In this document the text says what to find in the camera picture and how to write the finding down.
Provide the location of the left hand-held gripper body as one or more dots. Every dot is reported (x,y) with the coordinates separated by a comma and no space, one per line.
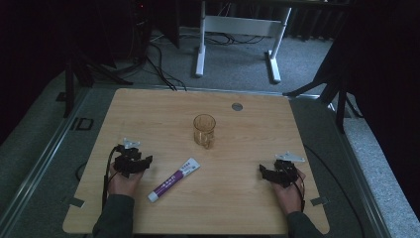
(127,162)

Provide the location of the grey round table grommet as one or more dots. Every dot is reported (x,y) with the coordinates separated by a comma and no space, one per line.
(237,106)

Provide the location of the white desk frame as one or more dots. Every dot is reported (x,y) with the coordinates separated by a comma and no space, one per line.
(237,24)

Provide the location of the black square floor frame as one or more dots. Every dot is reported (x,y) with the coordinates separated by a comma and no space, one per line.
(84,124)

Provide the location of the grey tape strip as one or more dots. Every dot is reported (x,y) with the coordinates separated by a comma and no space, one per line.
(74,201)
(319,200)

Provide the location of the dark curtain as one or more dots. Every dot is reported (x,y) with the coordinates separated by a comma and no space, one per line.
(389,82)
(29,49)

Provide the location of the person's right hand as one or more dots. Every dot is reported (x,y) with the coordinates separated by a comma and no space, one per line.
(289,198)

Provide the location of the person's left hand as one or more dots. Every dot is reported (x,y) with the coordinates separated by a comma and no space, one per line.
(124,185)

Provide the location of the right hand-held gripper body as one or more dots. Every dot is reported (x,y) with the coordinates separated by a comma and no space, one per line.
(286,170)

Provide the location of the purple and white toothpaste tube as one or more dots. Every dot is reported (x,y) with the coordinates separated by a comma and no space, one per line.
(173,180)

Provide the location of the metal floor rail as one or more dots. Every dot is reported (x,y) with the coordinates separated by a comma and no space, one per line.
(39,158)
(363,185)

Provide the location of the black metal stand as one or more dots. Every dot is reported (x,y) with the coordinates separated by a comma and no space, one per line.
(74,79)
(333,92)

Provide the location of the dark computer tower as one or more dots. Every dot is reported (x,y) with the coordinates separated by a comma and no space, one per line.
(140,29)

